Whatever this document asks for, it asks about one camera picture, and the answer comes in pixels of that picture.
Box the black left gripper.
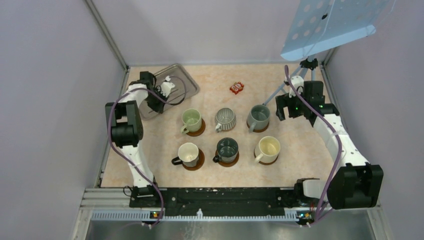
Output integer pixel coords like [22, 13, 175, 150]
[143, 88, 169, 114]

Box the metal tray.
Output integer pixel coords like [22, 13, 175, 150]
[139, 63, 200, 120]

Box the light green mug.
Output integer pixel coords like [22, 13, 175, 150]
[180, 108, 202, 134]

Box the brown wooden coaster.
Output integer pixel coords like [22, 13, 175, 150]
[246, 122, 270, 133]
[216, 152, 240, 168]
[186, 118, 206, 137]
[182, 149, 205, 171]
[253, 151, 279, 166]

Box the grey blue mug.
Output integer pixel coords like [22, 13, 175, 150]
[246, 104, 271, 130]

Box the black mug white inside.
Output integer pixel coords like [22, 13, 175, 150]
[171, 142, 200, 168]

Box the cream yellow mug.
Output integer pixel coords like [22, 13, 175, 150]
[254, 136, 281, 155]

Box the grey ribbed mug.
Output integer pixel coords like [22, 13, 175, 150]
[214, 107, 237, 133]

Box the dark green mug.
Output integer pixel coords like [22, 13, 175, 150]
[212, 137, 239, 164]

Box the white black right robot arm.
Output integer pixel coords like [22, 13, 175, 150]
[275, 75, 384, 210]

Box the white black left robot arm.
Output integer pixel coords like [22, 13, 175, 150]
[105, 71, 161, 207]

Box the light blue tripod stand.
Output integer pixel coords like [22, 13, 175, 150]
[263, 55, 319, 106]

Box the red owl wooden toy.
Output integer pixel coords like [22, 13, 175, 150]
[229, 81, 244, 95]

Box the light blue perforated board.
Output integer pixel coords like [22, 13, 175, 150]
[280, 0, 396, 61]

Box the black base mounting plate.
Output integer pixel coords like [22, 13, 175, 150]
[129, 186, 318, 217]

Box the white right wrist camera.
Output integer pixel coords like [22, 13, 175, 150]
[288, 75, 304, 98]

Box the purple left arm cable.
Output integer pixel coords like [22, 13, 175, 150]
[107, 75, 188, 229]

